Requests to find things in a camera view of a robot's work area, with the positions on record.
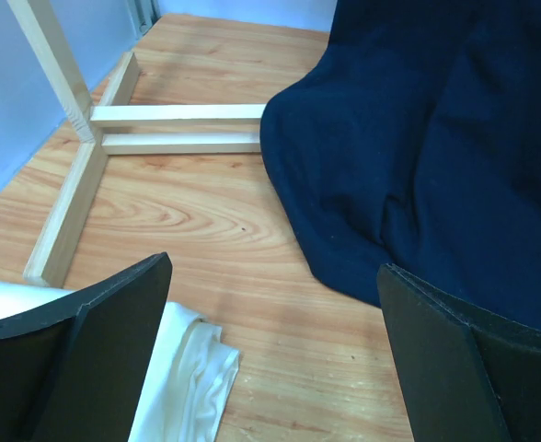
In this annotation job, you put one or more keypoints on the folded cream cloth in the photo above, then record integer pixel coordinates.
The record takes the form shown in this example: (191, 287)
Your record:
(189, 378)

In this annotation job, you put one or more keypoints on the navy blue t shirt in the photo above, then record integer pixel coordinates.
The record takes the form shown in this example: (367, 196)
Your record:
(416, 140)

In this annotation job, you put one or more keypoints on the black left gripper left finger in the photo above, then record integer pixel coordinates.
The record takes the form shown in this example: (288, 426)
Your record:
(73, 369)

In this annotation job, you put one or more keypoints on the wooden clothes rack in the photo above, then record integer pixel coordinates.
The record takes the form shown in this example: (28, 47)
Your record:
(104, 131)

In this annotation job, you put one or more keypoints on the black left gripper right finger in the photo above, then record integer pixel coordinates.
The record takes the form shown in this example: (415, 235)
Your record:
(466, 373)

